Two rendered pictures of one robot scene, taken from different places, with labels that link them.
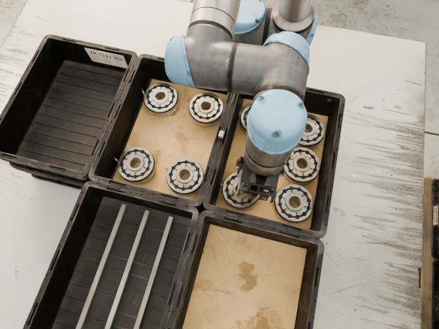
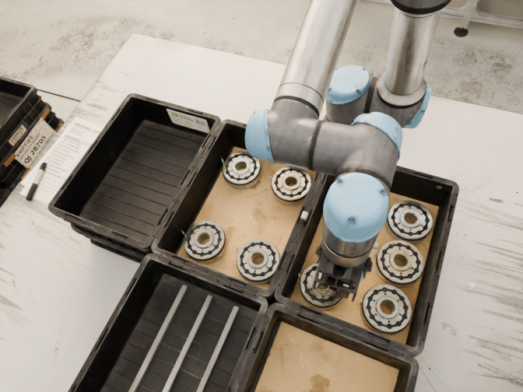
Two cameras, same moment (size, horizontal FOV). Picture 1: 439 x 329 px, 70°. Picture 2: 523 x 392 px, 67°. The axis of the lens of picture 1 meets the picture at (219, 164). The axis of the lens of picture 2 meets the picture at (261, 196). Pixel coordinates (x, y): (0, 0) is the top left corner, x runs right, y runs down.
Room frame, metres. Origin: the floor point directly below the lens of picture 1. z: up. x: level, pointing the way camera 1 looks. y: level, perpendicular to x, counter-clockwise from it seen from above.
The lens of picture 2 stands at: (-0.04, -0.03, 1.74)
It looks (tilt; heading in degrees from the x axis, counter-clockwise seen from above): 61 degrees down; 16
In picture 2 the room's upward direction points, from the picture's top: 12 degrees counter-clockwise
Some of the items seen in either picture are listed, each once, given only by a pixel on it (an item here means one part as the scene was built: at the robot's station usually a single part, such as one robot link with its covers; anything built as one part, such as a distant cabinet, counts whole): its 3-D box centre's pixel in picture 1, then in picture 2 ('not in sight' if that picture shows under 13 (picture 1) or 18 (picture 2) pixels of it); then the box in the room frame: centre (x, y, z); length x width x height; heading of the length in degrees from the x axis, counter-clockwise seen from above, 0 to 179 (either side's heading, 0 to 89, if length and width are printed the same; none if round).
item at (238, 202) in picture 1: (241, 189); (322, 283); (0.22, -0.05, 0.86); 0.10 x 0.10 x 0.01
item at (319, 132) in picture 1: (306, 128); (409, 219); (0.39, -0.26, 0.86); 0.10 x 0.10 x 0.01
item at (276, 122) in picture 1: (274, 128); (353, 215); (0.20, -0.08, 1.26); 0.09 x 0.08 x 0.11; 165
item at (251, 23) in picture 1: (248, 25); (349, 95); (0.74, -0.11, 0.90); 0.13 x 0.12 x 0.14; 75
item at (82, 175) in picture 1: (65, 101); (138, 163); (0.48, 0.42, 0.92); 0.40 x 0.30 x 0.02; 162
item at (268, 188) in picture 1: (260, 171); (342, 262); (0.19, -0.08, 1.10); 0.09 x 0.08 x 0.12; 165
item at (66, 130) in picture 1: (74, 110); (145, 174); (0.48, 0.42, 0.87); 0.40 x 0.30 x 0.11; 162
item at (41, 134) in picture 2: not in sight; (37, 145); (0.89, 1.19, 0.41); 0.31 x 0.02 x 0.16; 163
